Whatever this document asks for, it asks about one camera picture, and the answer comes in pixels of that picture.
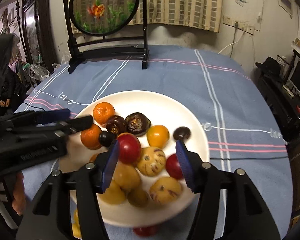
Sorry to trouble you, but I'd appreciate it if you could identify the tan pepino melon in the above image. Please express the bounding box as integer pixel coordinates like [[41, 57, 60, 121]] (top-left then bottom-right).
[[113, 162, 141, 192]]

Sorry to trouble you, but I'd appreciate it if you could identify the large red plum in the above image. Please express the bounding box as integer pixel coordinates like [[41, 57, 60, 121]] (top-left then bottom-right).
[[117, 133, 141, 164]]

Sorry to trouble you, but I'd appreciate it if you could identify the dark purple small fruit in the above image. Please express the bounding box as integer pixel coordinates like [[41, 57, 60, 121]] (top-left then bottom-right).
[[98, 131, 117, 148]]

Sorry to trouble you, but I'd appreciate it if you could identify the large striped pepino melon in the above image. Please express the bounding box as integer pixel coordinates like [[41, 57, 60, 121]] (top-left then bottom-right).
[[136, 146, 166, 177]]

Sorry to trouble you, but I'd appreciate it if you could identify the small longan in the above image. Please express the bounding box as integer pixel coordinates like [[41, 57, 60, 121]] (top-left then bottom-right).
[[127, 186, 149, 207]]

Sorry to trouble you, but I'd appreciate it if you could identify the dark chestnut fruit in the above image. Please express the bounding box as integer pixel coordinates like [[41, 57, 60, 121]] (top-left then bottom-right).
[[106, 115, 127, 135]]

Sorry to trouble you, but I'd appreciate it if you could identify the red cherry tomato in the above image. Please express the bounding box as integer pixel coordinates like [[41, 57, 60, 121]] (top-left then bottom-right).
[[133, 224, 161, 237]]

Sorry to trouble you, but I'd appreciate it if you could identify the orange tangerine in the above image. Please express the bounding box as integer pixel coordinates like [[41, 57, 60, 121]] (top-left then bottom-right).
[[89, 153, 98, 162]]

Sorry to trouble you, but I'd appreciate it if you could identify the medium striped pepino melon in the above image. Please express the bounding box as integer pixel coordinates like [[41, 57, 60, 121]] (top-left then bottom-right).
[[149, 177, 183, 205]]

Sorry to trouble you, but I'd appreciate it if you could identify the green orange tomato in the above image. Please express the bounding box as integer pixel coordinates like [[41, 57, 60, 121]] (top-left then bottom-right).
[[72, 209, 82, 238]]

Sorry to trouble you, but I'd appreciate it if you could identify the person's left hand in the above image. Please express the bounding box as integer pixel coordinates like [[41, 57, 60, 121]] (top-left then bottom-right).
[[12, 172, 26, 216]]

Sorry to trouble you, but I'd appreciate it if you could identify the red plum on plate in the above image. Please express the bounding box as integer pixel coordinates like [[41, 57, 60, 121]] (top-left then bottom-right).
[[166, 154, 184, 180]]

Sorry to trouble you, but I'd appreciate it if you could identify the orange tangerine plate front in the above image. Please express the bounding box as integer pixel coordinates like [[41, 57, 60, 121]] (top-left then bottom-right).
[[81, 124, 102, 150]]

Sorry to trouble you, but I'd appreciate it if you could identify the orange tangerine plate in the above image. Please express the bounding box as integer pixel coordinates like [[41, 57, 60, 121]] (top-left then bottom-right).
[[93, 102, 115, 126], [81, 124, 102, 150]]

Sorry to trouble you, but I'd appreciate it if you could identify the dark small fruit plate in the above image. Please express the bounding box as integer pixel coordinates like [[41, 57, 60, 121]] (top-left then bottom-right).
[[173, 126, 191, 141]]

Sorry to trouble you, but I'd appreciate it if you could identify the pale peeled round fruit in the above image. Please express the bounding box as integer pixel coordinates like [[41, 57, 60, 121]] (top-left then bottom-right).
[[98, 180, 126, 205]]

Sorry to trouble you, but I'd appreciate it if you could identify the orange tangerine plate back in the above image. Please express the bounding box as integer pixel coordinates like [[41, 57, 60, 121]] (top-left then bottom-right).
[[93, 102, 115, 126]]

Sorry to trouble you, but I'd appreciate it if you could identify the yellow orange tomato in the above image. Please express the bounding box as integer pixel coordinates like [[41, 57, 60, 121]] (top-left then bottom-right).
[[146, 125, 170, 149]]

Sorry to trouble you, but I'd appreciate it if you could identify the seated person in black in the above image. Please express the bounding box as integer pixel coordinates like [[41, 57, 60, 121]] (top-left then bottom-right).
[[0, 34, 26, 112]]

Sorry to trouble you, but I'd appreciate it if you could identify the clear plastic bag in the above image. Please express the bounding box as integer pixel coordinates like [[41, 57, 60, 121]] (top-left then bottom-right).
[[28, 64, 50, 81]]

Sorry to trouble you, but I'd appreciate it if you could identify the white oval plate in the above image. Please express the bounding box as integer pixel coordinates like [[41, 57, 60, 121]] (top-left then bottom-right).
[[59, 90, 210, 228]]

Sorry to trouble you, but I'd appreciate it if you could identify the dark brown mangosteen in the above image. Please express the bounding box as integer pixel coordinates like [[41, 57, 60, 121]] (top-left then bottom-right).
[[125, 112, 151, 137]]

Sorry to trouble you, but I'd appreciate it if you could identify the round goldfish screen ornament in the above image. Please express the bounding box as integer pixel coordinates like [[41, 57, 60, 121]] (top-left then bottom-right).
[[63, 0, 149, 73]]

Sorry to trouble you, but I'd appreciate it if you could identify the dark framed mirror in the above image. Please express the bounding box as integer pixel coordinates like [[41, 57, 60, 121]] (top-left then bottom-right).
[[21, 0, 57, 73]]

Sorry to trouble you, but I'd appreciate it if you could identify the black hat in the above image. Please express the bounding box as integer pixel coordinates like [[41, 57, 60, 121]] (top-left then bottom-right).
[[255, 57, 283, 82]]

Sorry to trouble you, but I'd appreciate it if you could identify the checkered curtain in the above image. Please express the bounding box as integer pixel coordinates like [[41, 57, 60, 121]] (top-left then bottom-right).
[[67, 0, 223, 34]]

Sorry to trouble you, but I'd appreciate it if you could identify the wall power strip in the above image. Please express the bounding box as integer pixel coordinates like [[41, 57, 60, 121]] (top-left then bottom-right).
[[223, 15, 255, 35]]

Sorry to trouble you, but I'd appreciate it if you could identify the white power cable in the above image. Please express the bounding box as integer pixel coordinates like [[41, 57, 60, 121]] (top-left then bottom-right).
[[218, 26, 248, 54]]

